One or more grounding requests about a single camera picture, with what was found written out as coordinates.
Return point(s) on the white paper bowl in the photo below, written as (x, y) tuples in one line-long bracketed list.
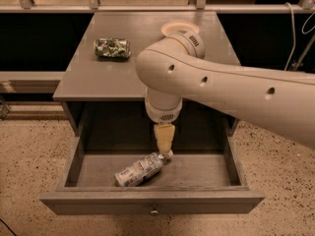
[(175, 26)]

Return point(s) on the grey wooden cabinet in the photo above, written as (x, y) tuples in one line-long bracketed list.
[(104, 98)]

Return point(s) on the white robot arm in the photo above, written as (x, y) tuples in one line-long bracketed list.
[(282, 102)]

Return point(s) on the green crushed soda can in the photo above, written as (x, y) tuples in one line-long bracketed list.
[(112, 48)]

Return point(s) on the grey metal railing frame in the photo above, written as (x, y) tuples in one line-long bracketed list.
[(47, 82)]

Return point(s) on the grey drawer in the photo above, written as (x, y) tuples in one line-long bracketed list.
[(197, 182)]

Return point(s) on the clear plastic water bottle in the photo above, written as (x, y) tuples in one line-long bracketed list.
[(142, 170)]

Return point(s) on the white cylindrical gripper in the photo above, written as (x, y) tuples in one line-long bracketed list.
[(164, 116)]

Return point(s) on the round metal drawer knob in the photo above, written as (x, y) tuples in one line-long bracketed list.
[(154, 211)]

